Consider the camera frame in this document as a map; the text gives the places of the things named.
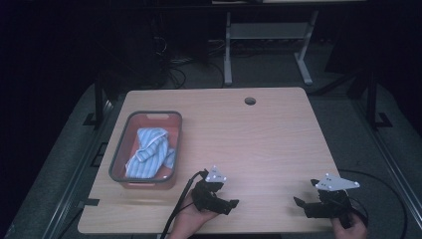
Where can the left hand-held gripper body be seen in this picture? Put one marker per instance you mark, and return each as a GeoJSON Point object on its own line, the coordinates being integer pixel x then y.
{"type": "Point", "coordinates": [206, 194]}

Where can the white metal stand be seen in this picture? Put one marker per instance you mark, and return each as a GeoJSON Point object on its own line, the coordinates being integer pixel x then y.
{"type": "Point", "coordinates": [265, 30]}

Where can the blue striped towel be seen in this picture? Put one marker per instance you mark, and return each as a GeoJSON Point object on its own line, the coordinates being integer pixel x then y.
{"type": "Point", "coordinates": [149, 154]}

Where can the black metal post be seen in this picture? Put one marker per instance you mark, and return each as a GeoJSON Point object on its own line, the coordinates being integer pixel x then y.
{"type": "Point", "coordinates": [98, 99]}
{"type": "Point", "coordinates": [372, 99]}

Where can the red basket with grey rim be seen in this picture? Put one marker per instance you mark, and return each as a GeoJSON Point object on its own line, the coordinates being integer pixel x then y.
{"type": "Point", "coordinates": [172, 126]}

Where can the person's left hand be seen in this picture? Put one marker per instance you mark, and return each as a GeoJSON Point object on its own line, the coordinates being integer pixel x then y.
{"type": "Point", "coordinates": [190, 221]}

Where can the person's right hand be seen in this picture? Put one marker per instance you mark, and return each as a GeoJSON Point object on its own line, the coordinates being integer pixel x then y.
{"type": "Point", "coordinates": [351, 230]}

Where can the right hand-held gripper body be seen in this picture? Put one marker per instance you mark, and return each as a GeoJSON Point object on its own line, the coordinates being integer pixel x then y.
{"type": "Point", "coordinates": [331, 199]}

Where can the grey metal rail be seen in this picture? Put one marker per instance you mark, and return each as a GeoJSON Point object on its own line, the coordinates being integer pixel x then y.
{"type": "Point", "coordinates": [71, 186]}
{"type": "Point", "coordinates": [394, 166]}

